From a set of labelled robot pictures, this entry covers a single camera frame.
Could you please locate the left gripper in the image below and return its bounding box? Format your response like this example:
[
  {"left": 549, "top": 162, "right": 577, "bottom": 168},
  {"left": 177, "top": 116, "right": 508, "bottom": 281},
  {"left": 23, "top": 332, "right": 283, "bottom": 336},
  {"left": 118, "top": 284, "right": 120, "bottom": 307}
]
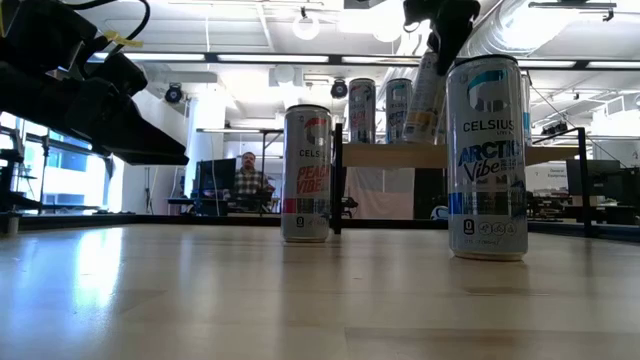
[{"left": 0, "top": 0, "right": 190, "bottom": 166}]

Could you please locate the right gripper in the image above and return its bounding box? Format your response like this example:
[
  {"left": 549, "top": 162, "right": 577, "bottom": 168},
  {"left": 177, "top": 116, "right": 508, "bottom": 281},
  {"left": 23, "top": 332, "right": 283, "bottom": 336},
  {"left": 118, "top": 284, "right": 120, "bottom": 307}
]
[{"left": 403, "top": 0, "right": 481, "bottom": 76}]

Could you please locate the Celsius Tropical Vibe can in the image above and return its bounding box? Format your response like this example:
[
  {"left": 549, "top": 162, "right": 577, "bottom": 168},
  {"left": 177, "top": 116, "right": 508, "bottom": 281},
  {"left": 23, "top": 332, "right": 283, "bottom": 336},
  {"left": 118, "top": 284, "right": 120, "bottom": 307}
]
[{"left": 402, "top": 49, "right": 449, "bottom": 146}]

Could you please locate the Celsius Peach Vibe can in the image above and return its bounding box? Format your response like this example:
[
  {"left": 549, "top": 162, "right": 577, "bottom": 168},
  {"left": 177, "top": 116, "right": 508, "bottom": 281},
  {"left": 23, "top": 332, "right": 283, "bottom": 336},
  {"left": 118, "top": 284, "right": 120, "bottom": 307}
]
[
  {"left": 348, "top": 77, "right": 377, "bottom": 145},
  {"left": 280, "top": 103, "right": 333, "bottom": 245}
]

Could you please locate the Celsius Arctic Vibe can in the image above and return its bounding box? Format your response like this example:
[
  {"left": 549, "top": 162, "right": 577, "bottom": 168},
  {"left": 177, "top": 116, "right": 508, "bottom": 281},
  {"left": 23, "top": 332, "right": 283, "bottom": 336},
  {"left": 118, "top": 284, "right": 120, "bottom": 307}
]
[
  {"left": 445, "top": 53, "right": 530, "bottom": 262},
  {"left": 385, "top": 78, "right": 414, "bottom": 145}
]

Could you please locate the round black spotlight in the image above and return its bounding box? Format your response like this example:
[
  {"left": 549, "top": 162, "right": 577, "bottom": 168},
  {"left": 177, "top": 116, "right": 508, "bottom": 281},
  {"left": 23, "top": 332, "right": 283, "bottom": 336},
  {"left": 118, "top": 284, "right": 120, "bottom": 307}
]
[
  {"left": 163, "top": 82, "right": 185, "bottom": 106},
  {"left": 329, "top": 78, "right": 350, "bottom": 100}
]

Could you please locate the black computer monitor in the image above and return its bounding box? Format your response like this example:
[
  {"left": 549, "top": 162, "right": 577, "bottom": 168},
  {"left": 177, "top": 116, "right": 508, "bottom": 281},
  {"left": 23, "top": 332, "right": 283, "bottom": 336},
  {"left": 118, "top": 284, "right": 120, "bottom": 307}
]
[{"left": 194, "top": 158, "right": 237, "bottom": 199}]

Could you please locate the background desk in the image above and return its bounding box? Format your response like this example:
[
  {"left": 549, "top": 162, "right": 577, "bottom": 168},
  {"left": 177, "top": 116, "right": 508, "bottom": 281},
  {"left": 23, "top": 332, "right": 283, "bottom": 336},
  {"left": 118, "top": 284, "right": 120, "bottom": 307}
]
[{"left": 167, "top": 196, "right": 276, "bottom": 217}]

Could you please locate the person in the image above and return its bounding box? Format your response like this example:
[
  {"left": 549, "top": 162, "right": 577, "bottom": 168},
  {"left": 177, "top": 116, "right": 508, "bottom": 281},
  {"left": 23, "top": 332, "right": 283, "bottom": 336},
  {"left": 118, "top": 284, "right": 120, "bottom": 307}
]
[{"left": 223, "top": 151, "right": 276, "bottom": 214}]

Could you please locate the black equipment stand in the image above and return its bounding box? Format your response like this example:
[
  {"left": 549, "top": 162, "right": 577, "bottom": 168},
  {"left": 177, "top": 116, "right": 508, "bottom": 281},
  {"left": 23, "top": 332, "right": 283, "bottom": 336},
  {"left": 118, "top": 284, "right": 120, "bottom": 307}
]
[{"left": 0, "top": 122, "right": 37, "bottom": 211}]

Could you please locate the black hanging device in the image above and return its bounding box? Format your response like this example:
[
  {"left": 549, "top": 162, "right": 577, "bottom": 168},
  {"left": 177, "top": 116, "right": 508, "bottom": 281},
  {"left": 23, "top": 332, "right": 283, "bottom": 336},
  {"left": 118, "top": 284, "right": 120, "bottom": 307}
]
[{"left": 541, "top": 121, "right": 570, "bottom": 137}]

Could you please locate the black cabinet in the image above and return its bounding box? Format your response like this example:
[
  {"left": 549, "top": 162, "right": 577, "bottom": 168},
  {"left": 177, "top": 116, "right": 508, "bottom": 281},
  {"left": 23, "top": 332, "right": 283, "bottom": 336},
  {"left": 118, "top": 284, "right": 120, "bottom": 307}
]
[{"left": 566, "top": 159, "right": 640, "bottom": 226}]

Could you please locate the silver ventilation duct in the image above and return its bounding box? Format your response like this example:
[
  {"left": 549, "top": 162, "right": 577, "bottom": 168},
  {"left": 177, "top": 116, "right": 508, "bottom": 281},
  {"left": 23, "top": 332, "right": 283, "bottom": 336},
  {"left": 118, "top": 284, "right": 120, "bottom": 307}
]
[{"left": 462, "top": 0, "right": 596, "bottom": 59}]

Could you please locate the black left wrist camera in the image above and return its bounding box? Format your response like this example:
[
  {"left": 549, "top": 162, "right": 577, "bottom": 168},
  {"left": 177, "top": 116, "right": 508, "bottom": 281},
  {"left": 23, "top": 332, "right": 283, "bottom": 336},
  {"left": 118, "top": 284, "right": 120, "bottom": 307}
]
[{"left": 87, "top": 52, "right": 149, "bottom": 99}]

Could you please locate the black aluminium table frame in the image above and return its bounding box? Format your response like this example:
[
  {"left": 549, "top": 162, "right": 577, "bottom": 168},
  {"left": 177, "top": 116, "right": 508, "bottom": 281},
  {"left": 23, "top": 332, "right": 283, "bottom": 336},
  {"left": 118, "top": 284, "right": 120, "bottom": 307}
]
[{"left": 17, "top": 212, "right": 640, "bottom": 244}]

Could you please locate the black cable with yellow tag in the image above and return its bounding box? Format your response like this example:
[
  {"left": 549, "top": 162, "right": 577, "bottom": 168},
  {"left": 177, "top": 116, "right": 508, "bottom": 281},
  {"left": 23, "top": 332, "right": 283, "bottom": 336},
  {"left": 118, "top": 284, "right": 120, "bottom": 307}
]
[{"left": 63, "top": 0, "right": 152, "bottom": 57}]

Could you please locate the black ceiling rail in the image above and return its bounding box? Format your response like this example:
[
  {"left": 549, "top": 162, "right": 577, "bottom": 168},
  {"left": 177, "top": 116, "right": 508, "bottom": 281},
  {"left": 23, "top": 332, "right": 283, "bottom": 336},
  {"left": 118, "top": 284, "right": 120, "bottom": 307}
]
[{"left": 529, "top": 1, "right": 619, "bottom": 22}]

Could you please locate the wooden shelf with black frame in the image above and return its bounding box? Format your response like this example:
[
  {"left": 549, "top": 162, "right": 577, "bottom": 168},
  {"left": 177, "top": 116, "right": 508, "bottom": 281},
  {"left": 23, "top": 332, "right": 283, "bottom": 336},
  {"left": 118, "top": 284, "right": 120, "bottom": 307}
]
[{"left": 329, "top": 121, "right": 597, "bottom": 239}]

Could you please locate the white ring lamp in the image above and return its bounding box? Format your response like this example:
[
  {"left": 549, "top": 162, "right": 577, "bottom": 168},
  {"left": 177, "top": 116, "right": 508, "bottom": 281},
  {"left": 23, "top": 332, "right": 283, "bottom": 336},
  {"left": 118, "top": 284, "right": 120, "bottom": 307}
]
[{"left": 292, "top": 5, "right": 321, "bottom": 42}]

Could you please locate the white wall sign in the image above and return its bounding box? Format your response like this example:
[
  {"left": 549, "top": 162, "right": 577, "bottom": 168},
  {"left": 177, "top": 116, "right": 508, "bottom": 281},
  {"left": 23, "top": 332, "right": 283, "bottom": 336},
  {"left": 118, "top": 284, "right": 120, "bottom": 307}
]
[{"left": 538, "top": 164, "right": 569, "bottom": 194}]

